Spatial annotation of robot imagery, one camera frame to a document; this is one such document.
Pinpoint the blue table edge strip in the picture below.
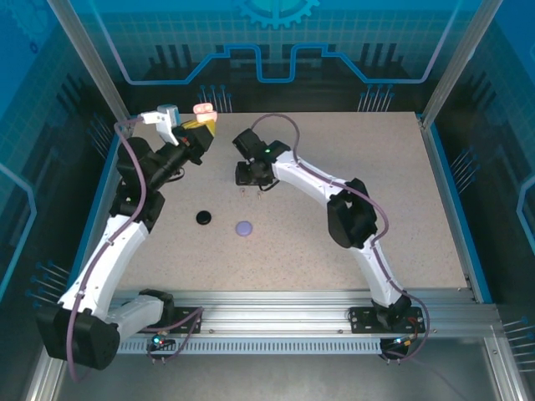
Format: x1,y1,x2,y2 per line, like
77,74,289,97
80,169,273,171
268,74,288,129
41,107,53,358
430,124,493,304
69,123,126,302

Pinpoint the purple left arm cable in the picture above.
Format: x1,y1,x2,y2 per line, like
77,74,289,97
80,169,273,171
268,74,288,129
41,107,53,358
66,116,206,383

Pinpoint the grey metal base tray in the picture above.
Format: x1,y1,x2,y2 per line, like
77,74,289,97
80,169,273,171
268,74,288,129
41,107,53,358
53,353,502,401

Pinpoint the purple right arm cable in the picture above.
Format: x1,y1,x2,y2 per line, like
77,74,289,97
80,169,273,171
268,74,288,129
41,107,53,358
252,113,431,364

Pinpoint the pink earbud charging case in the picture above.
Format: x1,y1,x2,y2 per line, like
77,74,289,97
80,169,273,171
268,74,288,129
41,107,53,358
191,102,219,124

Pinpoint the aluminium frame post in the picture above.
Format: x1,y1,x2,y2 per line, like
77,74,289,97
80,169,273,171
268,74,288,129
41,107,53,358
46,0,137,129
419,0,506,130

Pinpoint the slotted white cable duct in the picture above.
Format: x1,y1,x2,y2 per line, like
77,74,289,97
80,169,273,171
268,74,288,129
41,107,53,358
66,337,388,356

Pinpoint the aluminium frame beam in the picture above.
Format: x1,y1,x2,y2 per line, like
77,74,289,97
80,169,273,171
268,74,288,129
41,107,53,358
23,325,70,401
482,325,530,401

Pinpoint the aluminium side rail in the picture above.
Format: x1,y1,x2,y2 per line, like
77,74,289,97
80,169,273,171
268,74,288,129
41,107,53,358
420,119,481,302
79,119,137,302

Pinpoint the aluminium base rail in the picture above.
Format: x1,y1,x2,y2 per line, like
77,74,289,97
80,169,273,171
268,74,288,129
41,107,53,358
81,289,501,338

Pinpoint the cable connector with LEDs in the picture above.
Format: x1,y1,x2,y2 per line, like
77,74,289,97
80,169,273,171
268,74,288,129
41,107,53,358
391,333,420,348
149,332,173,350

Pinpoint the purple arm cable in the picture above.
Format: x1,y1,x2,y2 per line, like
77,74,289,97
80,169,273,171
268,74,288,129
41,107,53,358
252,113,431,364
66,116,206,383

